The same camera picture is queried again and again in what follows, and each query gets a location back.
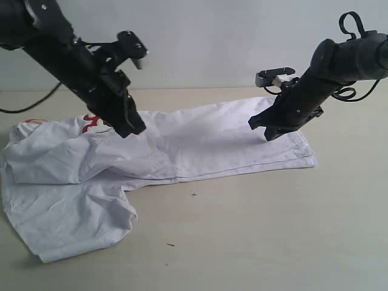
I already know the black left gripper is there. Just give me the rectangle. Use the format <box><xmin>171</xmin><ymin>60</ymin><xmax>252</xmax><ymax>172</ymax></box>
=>
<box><xmin>71</xmin><ymin>48</ymin><xmax>146</xmax><ymax>138</ymax></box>

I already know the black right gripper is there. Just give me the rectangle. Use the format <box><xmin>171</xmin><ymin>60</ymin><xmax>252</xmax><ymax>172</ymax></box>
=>
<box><xmin>248</xmin><ymin>69</ymin><xmax>338</xmax><ymax>141</ymax></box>

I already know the white t-shirt red lettering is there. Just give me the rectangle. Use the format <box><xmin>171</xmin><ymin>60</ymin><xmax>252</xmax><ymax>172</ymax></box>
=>
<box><xmin>1</xmin><ymin>97</ymin><xmax>317</xmax><ymax>263</ymax></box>

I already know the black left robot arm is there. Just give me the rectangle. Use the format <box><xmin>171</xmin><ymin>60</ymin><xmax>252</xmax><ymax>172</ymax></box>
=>
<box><xmin>1</xmin><ymin>1</ymin><xmax>148</xmax><ymax>138</ymax></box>

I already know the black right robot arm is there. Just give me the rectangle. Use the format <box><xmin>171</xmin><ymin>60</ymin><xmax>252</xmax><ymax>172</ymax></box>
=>
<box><xmin>248</xmin><ymin>33</ymin><xmax>387</xmax><ymax>141</ymax></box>

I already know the orange neck label tag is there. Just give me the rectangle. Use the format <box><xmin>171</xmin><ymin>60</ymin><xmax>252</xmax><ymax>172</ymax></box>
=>
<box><xmin>24</xmin><ymin>119</ymin><xmax>47</xmax><ymax>124</ymax></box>

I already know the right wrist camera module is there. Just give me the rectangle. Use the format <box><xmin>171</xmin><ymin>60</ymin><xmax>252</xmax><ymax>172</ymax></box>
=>
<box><xmin>255</xmin><ymin>67</ymin><xmax>295</xmax><ymax>88</ymax></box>

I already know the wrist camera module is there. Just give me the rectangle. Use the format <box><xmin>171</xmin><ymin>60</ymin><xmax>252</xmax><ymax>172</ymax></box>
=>
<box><xmin>255</xmin><ymin>67</ymin><xmax>295</xmax><ymax>88</ymax></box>
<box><xmin>117</xmin><ymin>30</ymin><xmax>149</xmax><ymax>70</ymax></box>

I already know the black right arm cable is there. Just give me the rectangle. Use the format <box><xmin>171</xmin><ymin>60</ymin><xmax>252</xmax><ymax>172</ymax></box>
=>
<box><xmin>262</xmin><ymin>11</ymin><xmax>381</xmax><ymax>102</ymax></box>

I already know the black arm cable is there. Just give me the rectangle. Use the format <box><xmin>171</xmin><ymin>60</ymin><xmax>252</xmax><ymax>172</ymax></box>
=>
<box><xmin>262</xmin><ymin>11</ymin><xmax>381</xmax><ymax>102</ymax></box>
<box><xmin>0</xmin><ymin>38</ymin><xmax>122</xmax><ymax>115</ymax></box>

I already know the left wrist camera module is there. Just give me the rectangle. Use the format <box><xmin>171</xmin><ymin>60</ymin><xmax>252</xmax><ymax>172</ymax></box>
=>
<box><xmin>117</xmin><ymin>30</ymin><xmax>149</xmax><ymax>70</ymax></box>

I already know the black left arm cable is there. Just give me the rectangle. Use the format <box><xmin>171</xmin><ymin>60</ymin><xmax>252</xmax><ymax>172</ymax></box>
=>
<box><xmin>0</xmin><ymin>38</ymin><xmax>122</xmax><ymax>115</ymax></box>

